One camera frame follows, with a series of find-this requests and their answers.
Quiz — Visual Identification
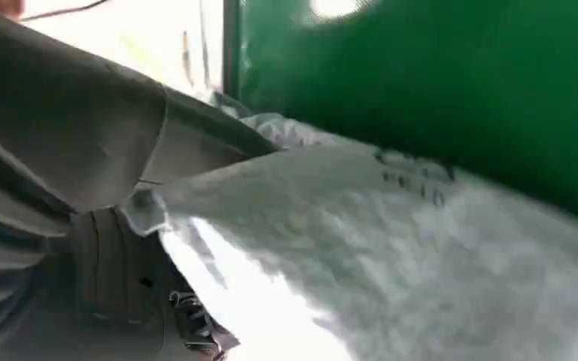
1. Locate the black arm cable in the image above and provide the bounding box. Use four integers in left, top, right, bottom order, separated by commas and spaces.
20, 0, 111, 22

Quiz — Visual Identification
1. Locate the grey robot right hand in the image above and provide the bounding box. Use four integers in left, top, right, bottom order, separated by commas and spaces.
0, 10, 276, 361

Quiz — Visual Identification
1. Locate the green plastic crate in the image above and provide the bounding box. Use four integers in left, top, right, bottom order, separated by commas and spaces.
223, 0, 578, 231

